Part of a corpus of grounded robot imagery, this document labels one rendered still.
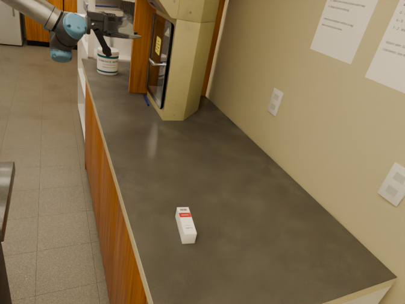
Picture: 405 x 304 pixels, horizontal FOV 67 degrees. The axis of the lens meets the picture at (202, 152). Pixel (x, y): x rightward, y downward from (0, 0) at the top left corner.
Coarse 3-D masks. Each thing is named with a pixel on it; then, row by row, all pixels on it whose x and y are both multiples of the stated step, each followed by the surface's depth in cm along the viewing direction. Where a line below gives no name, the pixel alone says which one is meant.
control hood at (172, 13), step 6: (156, 0) 127; (162, 0) 122; (168, 0) 123; (174, 0) 124; (162, 6) 125; (168, 6) 124; (174, 6) 125; (162, 12) 135; (168, 12) 125; (174, 12) 126; (174, 18) 128
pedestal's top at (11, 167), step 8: (0, 168) 96; (8, 168) 96; (0, 176) 93; (8, 176) 93; (0, 184) 90; (8, 184) 90; (0, 192) 87; (8, 192) 88; (0, 200) 84; (8, 200) 87; (0, 208) 82; (8, 208) 86; (0, 216) 79; (0, 224) 77; (0, 232) 76; (0, 240) 77
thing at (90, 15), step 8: (88, 16) 117; (96, 16) 118; (104, 16) 118; (112, 16) 119; (88, 24) 117; (96, 24) 120; (104, 24) 119; (112, 24) 122; (88, 32) 119; (104, 32) 122; (112, 32) 122
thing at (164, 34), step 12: (156, 24) 150; (168, 24) 133; (156, 36) 150; (168, 36) 133; (168, 48) 134; (156, 60) 151; (168, 60) 137; (156, 72) 152; (156, 84) 153; (156, 96) 153
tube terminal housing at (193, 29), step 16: (192, 0) 126; (208, 0) 132; (192, 16) 130; (208, 16) 138; (176, 32) 131; (192, 32) 133; (208, 32) 145; (176, 48) 134; (192, 48) 137; (208, 48) 153; (176, 64) 138; (192, 64) 141; (176, 80) 142; (192, 80) 148; (176, 96) 146; (192, 96) 156; (160, 112) 153; (176, 112) 151; (192, 112) 164
